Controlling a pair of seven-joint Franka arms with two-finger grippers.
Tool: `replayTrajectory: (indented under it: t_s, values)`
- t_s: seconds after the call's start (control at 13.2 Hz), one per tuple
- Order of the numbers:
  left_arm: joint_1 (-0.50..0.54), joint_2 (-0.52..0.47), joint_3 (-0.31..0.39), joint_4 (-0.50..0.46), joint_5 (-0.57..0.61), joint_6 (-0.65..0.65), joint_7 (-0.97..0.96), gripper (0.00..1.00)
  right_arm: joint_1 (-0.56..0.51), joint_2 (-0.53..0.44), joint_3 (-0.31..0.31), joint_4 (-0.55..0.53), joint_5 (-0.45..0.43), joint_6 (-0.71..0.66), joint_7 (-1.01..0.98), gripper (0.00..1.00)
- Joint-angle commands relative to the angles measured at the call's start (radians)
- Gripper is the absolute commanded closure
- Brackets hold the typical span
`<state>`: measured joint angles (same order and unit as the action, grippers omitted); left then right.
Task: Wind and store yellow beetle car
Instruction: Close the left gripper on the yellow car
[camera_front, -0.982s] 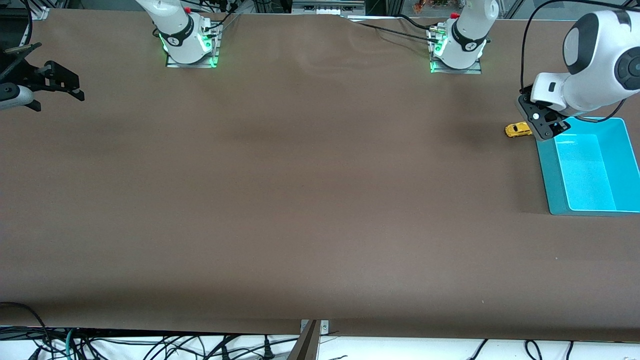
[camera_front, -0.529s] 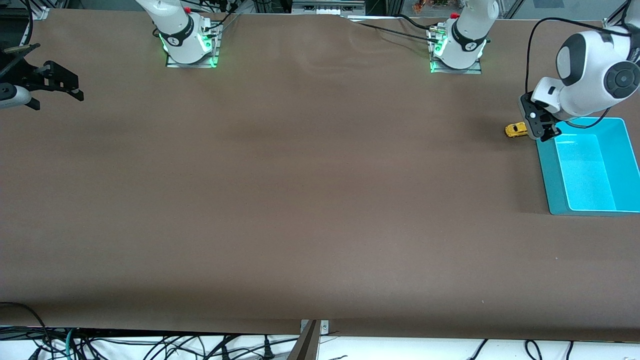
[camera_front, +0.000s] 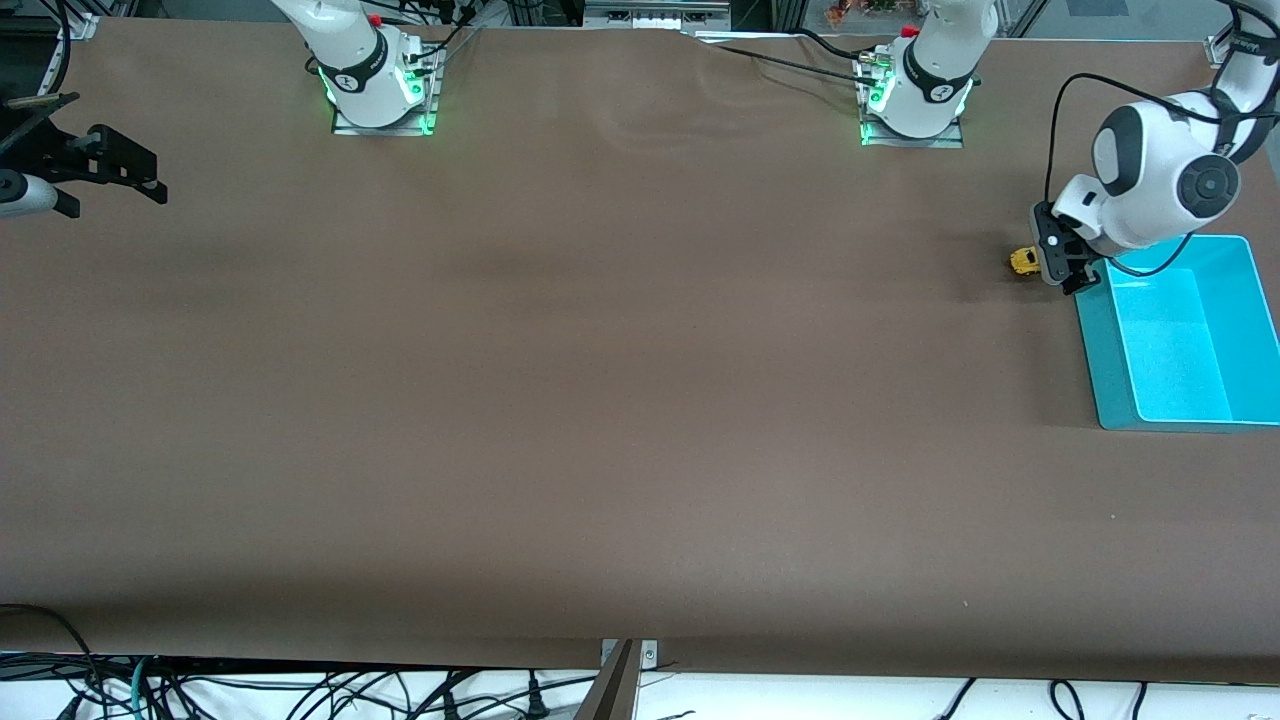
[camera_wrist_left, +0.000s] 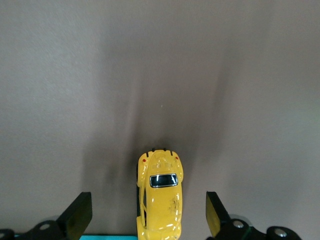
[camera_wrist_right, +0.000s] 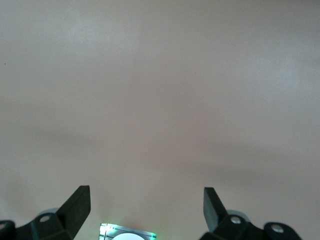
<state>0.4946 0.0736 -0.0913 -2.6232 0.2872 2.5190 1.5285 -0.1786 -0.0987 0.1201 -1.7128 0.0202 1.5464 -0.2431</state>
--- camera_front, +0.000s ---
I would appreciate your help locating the teal plastic bin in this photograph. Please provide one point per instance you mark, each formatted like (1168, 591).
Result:
(1170, 370)

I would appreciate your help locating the aluminium frame profile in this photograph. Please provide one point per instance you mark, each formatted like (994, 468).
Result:
(82, 26)

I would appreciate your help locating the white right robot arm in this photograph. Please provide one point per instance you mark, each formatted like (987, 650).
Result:
(355, 60)

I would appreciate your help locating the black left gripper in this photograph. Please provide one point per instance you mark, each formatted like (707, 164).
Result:
(1079, 271)

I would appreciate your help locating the small metal table bracket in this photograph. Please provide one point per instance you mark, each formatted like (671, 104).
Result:
(648, 654)

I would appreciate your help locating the yellow toy beetle car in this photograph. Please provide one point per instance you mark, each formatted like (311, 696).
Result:
(1023, 262)

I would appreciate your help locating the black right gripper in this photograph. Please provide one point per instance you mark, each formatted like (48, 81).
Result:
(52, 157)

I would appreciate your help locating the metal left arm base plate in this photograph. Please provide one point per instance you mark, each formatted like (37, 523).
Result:
(915, 142)

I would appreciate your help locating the grey device box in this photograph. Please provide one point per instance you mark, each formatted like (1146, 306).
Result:
(655, 12)

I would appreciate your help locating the aluminium corner profile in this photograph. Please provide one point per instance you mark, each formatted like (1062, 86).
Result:
(1218, 50)

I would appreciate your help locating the grey table leg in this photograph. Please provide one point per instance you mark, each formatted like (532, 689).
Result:
(610, 695)

